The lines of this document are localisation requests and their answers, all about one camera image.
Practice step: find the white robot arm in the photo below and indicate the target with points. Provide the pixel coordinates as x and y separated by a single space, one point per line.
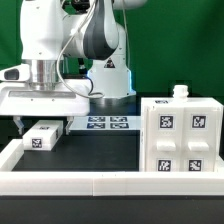
49 34

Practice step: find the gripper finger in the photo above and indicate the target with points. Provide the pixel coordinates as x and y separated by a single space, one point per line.
18 122
70 120

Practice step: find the white cabinet top block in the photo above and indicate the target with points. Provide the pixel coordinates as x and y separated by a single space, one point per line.
43 135

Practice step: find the white obstacle wall fence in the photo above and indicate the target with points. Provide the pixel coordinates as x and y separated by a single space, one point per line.
101 183

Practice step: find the white base tag plate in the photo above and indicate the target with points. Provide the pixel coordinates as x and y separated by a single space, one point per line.
108 123

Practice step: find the white cabinet door panel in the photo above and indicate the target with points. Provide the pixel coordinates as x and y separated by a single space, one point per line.
163 138
201 132

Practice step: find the white cabinet body box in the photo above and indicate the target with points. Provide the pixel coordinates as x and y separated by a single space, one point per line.
179 99

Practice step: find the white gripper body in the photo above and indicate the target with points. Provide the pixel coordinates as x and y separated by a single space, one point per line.
17 98

